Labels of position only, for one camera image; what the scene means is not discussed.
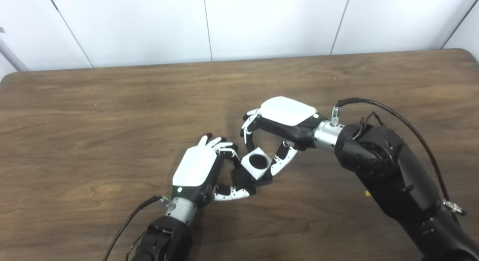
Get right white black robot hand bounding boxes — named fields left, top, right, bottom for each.
left=240, top=96, right=325, bottom=176

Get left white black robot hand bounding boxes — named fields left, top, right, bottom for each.
left=171, top=133, right=257, bottom=209

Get black peg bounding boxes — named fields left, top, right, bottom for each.
left=232, top=168, right=274, bottom=196

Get white square piece with hole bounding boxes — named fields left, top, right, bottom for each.
left=241, top=149, right=272, bottom=180

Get thin black wire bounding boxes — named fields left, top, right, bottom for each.
left=353, top=111, right=386, bottom=141

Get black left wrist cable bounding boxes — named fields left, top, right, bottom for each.
left=103, top=195, right=171, bottom=261

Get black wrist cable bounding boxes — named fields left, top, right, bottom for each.
left=331, top=98, right=450, bottom=202
left=103, top=195, right=171, bottom=261

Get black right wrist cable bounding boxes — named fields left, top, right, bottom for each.
left=331, top=98, right=450, bottom=202

